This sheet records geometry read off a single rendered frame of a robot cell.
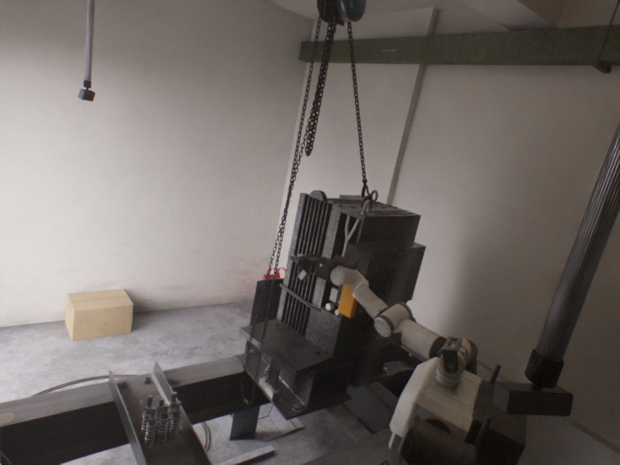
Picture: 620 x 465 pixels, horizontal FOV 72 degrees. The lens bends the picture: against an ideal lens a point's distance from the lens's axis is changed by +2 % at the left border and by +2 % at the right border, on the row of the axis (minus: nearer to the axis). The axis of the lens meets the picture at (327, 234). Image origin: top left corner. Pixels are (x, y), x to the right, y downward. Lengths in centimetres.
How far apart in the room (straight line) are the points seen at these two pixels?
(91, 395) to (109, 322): 174
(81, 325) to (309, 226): 225
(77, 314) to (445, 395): 307
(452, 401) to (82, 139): 324
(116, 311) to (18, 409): 180
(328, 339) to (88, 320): 223
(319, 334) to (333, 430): 45
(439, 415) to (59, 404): 156
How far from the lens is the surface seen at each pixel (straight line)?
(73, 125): 374
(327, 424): 223
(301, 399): 219
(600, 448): 275
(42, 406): 217
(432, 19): 341
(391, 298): 206
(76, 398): 219
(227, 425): 305
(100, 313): 382
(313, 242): 211
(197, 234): 417
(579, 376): 274
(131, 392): 218
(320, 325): 214
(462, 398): 122
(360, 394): 250
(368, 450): 206
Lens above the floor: 195
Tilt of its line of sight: 14 degrees down
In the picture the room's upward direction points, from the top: 12 degrees clockwise
